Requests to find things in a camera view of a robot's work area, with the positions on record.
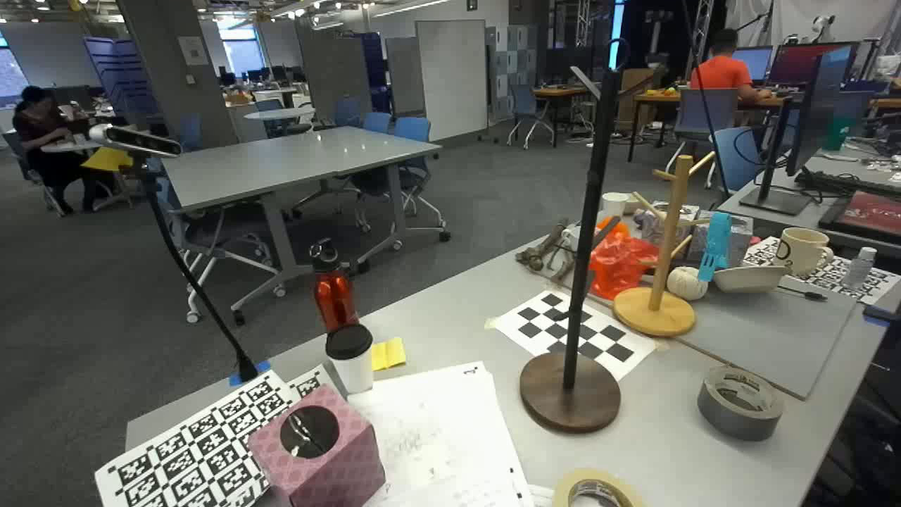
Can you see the blue clothes peg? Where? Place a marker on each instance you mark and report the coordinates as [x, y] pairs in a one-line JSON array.
[[716, 246]]

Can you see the dark wooden base pole stand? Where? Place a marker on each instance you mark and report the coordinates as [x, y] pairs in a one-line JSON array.
[[570, 394]]

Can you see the beige masking tape roll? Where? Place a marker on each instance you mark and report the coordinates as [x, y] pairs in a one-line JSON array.
[[564, 486]]

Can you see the gray masking tape roll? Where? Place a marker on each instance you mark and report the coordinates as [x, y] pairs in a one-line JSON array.
[[739, 405]]

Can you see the blue tape strip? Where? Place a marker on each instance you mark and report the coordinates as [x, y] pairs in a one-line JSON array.
[[879, 312]]

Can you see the blue office chair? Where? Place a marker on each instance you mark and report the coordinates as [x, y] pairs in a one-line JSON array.
[[413, 173], [201, 241], [736, 156]]

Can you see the brown wooden tool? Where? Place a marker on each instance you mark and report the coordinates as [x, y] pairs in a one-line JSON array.
[[544, 246]]

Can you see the yellow sticky note pad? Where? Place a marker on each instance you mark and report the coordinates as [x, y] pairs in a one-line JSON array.
[[388, 352]]

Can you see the red bottle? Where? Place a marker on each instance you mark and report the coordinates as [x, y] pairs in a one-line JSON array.
[[333, 298]]

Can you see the white cup with black lid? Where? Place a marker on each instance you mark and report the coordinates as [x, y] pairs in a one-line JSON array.
[[354, 367]]

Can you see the orange plastic bag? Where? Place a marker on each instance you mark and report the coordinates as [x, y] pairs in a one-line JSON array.
[[622, 265]]

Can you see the black white checkerboard sheet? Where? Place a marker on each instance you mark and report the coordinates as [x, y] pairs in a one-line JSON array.
[[601, 338]]

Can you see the white partition board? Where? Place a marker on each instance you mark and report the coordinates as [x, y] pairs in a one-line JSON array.
[[451, 79]]

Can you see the white paper sheet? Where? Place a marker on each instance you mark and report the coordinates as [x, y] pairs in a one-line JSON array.
[[442, 441]]

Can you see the gray office table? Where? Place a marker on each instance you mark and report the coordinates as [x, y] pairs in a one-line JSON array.
[[282, 163]]

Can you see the light wooden mug tree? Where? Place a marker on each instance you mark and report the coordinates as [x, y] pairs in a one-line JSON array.
[[654, 311]]

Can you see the pink tissue box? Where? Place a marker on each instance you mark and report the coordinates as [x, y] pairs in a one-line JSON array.
[[326, 469]]

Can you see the speckled gray box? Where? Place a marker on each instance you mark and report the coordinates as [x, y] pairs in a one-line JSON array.
[[739, 243]]

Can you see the gray shallow bowl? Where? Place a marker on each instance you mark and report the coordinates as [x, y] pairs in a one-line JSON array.
[[748, 279]]

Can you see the person in orange shirt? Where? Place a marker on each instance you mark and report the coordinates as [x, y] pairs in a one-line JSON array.
[[723, 70]]

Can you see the large fiducial tag board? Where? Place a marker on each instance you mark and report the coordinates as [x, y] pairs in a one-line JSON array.
[[187, 455]]

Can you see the cream ceramic mug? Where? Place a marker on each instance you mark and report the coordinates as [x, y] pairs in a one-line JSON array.
[[805, 248]]

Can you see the small fiducial tag board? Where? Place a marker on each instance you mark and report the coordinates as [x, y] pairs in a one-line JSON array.
[[840, 277]]

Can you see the black computer monitor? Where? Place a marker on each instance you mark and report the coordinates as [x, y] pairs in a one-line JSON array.
[[831, 103]]

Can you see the small white bottle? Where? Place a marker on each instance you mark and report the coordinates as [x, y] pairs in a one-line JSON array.
[[861, 265]]

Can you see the red framed tablet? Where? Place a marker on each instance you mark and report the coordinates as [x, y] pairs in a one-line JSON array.
[[869, 214]]

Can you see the seated person in dark clothes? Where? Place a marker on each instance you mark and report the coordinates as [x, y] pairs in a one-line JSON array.
[[43, 131]]

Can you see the black gooseneck camera stand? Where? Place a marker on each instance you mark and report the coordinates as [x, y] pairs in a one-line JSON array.
[[194, 281]]

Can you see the gray stereo camera bar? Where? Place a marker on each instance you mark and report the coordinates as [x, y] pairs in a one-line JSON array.
[[142, 138]]

